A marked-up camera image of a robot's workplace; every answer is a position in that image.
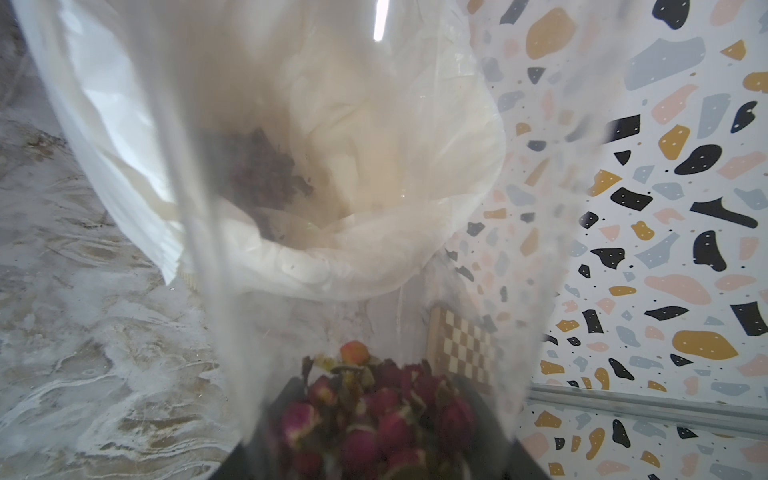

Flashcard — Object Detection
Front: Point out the white plastic bin liner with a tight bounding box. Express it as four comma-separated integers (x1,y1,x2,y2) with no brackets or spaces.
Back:
14,1,505,301

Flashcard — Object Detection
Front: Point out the wooden chessboard box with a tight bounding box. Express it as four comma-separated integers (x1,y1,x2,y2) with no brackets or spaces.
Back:
427,306,500,395

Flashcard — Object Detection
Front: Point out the dried flower tea pile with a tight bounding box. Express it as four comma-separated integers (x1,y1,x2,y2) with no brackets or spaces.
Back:
203,130,314,239

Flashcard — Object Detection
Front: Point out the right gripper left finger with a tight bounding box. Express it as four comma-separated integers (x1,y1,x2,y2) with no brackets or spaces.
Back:
208,443,255,480

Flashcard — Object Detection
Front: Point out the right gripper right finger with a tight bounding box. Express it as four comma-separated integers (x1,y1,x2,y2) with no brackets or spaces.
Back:
506,440,549,480

